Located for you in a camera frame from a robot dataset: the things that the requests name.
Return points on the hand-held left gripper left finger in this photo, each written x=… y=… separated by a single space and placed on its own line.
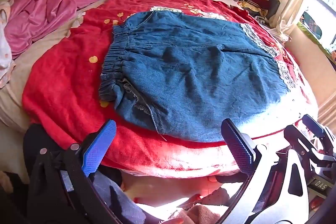
x=99 y=145

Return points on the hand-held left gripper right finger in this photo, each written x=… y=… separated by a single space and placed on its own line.
x=237 y=146

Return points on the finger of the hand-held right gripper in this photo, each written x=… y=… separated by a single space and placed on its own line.
x=298 y=140
x=313 y=125

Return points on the blue denim pants lace trim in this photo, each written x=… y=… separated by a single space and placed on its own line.
x=183 y=69

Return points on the grey cloth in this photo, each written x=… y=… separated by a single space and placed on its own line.
x=118 y=200

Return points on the red floral blanket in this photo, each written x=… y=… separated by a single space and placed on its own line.
x=65 y=82

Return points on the pink fleece cloth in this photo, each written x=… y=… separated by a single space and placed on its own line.
x=202 y=211

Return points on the beige bed sheet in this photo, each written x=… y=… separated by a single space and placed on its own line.
x=15 y=98

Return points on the green patterned cloth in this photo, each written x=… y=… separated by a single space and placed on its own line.
x=312 y=27

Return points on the white pink patterned cloth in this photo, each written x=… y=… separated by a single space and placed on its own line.
x=4 y=50

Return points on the pink bed sheet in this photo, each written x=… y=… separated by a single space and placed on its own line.
x=52 y=3

